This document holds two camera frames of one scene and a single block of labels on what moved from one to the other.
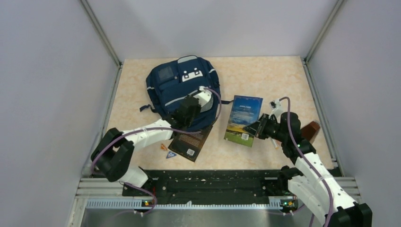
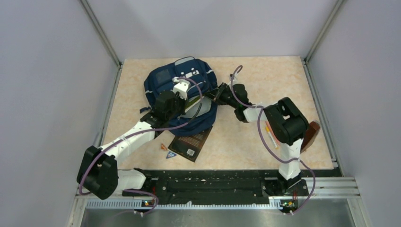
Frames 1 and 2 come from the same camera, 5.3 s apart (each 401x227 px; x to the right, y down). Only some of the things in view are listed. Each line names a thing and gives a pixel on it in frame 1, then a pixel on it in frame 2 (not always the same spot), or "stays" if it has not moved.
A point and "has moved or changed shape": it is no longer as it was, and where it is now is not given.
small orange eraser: (163, 147) stays
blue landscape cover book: (245, 111) has moved or changed shape
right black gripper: (256, 128) to (217, 92)
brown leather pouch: (309, 132) stays
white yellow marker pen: (274, 143) stays
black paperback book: (189, 145) stays
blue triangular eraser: (170, 154) stays
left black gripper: (197, 109) to (184, 102)
